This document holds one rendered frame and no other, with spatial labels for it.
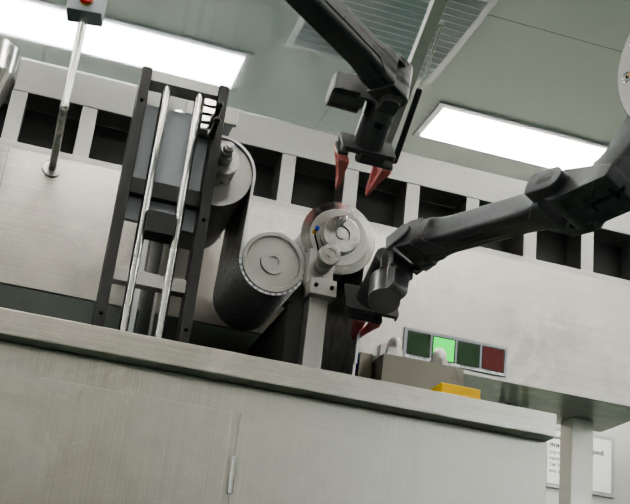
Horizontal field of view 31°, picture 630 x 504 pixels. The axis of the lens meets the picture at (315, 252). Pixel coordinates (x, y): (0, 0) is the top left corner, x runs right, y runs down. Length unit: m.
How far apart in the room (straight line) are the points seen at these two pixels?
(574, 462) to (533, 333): 0.35
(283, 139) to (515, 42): 1.90
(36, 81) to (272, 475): 1.17
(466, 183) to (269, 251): 0.75
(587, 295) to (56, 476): 1.49
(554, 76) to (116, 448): 3.16
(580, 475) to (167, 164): 1.32
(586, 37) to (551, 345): 1.89
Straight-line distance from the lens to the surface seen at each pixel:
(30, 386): 1.69
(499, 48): 4.37
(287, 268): 2.10
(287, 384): 1.72
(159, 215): 1.93
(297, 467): 1.73
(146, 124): 2.04
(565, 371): 2.65
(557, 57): 4.42
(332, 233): 2.12
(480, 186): 2.71
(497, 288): 2.63
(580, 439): 2.82
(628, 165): 1.65
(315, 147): 2.60
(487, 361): 2.56
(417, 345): 2.50
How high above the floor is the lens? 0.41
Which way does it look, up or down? 22 degrees up
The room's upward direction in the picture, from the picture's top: 7 degrees clockwise
